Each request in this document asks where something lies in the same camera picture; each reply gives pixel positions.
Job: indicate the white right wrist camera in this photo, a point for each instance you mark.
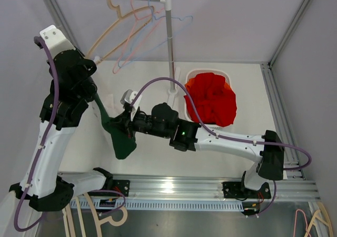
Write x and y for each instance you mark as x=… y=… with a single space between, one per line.
x=133 y=99

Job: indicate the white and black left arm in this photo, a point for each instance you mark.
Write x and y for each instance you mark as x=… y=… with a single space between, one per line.
x=61 y=113

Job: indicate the aluminium frame post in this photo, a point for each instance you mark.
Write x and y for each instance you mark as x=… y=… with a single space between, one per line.
x=297 y=17

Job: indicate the green and beige t-shirt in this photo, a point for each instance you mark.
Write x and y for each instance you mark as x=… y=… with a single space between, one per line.
x=123 y=144

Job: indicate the pink plastic hanger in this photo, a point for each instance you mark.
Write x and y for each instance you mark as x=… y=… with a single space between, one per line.
x=131 y=37

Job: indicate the orange t-shirt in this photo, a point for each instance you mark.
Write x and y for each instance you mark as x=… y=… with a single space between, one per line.
x=190 y=86

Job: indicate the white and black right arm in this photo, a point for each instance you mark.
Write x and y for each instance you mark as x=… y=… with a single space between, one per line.
x=265 y=151

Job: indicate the red t-shirt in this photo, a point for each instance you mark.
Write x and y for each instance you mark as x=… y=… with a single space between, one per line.
x=210 y=100

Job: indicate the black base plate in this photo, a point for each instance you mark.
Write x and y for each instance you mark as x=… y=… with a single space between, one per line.
x=122 y=186
x=235 y=190

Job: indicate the beige wooden hanger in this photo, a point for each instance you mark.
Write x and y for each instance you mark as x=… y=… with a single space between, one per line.
x=113 y=38

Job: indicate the aluminium rail front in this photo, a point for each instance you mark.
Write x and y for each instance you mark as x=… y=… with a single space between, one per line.
x=197 y=194

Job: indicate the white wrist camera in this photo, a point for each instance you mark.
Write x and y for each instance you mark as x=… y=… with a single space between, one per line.
x=133 y=99
x=55 y=40

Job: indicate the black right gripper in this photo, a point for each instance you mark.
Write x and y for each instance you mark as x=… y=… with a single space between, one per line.
x=135 y=118

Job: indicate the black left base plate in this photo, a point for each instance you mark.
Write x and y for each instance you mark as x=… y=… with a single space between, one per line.
x=122 y=186

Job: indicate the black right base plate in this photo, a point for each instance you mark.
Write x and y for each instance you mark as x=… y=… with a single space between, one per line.
x=235 y=190

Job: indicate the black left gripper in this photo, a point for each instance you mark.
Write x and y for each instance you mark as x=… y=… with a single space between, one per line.
x=87 y=65

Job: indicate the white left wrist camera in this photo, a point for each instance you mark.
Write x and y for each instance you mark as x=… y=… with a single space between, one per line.
x=55 y=40

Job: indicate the pink hanger lower right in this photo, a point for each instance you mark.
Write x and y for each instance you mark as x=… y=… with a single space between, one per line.
x=300 y=216

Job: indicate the white perforated plastic basket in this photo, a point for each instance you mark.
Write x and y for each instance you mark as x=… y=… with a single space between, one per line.
x=205 y=73

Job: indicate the beige hanger lower right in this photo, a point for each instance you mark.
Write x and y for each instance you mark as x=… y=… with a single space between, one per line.
x=320 y=223

